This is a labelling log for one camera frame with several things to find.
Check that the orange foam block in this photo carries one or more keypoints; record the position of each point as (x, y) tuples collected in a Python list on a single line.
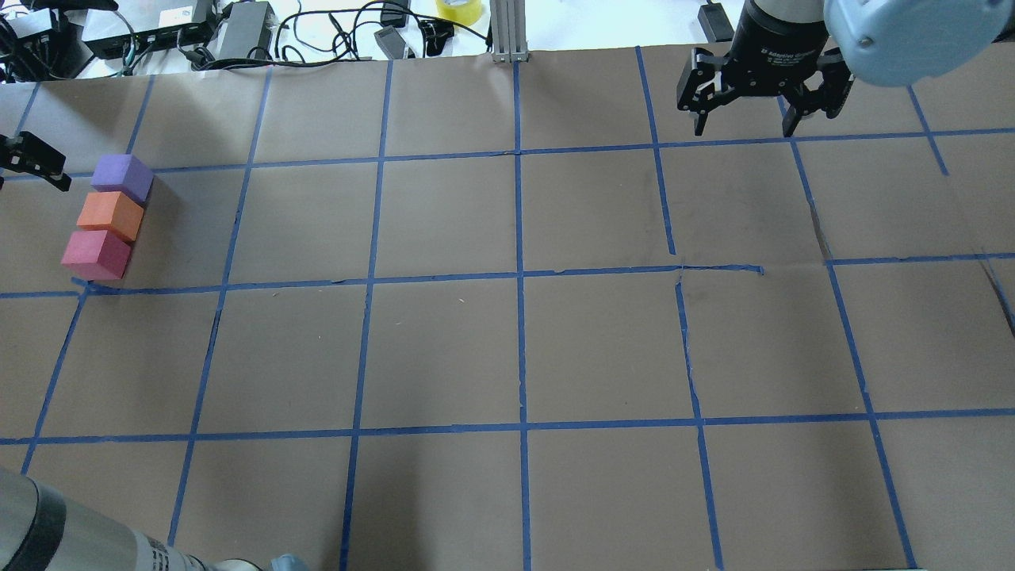
[(114, 212)]

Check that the yellow tape roll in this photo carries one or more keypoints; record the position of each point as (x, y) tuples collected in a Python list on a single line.
[(464, 12)]

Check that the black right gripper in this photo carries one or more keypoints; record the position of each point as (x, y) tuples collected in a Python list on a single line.
[(775, 41)]

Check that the purple foam block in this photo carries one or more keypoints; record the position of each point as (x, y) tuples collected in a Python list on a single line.
[(125, 173)]

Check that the aluminium frame post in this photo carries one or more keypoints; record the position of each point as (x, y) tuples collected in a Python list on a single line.
[(507, 32)]

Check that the red foam block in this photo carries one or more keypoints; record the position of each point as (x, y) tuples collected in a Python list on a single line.
[(96, 255)]

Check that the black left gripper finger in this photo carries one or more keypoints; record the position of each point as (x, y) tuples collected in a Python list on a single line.
[(25, 153)]

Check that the black power adapter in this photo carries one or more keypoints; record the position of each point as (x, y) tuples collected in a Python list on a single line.
[(714, 22)]

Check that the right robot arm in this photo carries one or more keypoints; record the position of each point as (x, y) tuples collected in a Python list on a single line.
[(897, 43)]

